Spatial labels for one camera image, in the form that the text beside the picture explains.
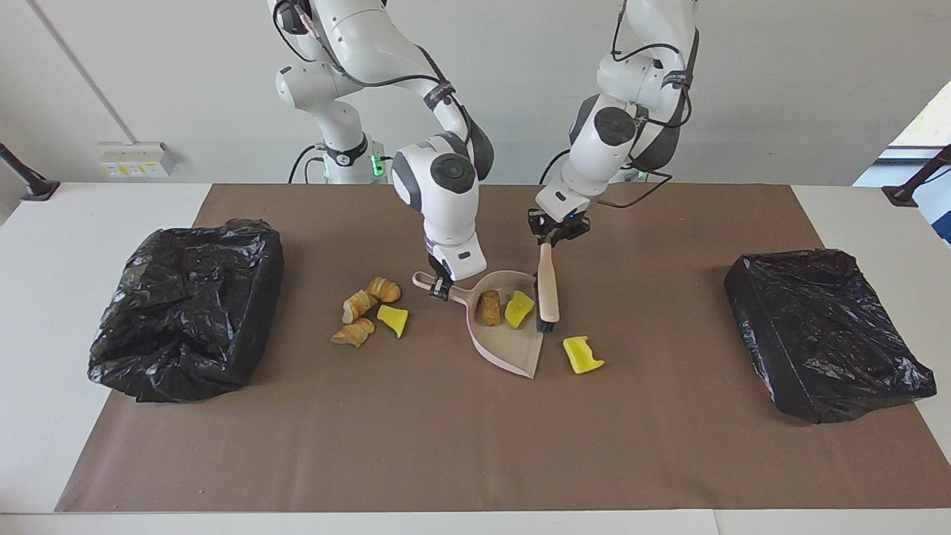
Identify beige hand brush black bristles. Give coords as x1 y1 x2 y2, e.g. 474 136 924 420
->
536 239 561 333

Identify small yellow sponge wedge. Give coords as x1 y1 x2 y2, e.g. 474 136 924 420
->
377 304 409 340

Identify chunky yellow sponge piece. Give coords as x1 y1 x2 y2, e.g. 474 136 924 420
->
504 290 536 330

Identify beige plastic dustpan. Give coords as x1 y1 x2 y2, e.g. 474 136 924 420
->
412 270 545 380

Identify notched yellow sponge piece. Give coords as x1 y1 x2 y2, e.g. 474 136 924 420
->
562 336 606 375

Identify crumpled black bag-lined bin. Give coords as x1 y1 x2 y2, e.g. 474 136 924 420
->
88 218 285 404

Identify taut black bag-lined bin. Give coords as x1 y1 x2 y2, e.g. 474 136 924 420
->
724 249 938 425

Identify brown paper table mat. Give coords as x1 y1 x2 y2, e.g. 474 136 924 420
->
56 184 951 513

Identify bright window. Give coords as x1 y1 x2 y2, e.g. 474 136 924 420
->
853 80 951 187

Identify black left base cable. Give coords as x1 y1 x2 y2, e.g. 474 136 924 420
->
539 147 573 184

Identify black base cable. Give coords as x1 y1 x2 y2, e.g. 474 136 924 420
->
539 147 573 184
288 143 328 184

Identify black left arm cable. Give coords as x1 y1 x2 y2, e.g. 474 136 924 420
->
594 0 703 210

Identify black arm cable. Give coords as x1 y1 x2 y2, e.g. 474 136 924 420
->
271 0 476 149
594 0 703 210

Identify black right base cable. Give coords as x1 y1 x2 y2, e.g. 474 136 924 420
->
288 143 328 184

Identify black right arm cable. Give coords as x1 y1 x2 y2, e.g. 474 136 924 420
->
271 0 476 149

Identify white wall socket box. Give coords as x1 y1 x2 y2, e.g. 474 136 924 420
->
98 141 177 179

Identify thin wall cable conduit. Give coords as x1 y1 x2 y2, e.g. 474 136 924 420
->
28 0 140 146

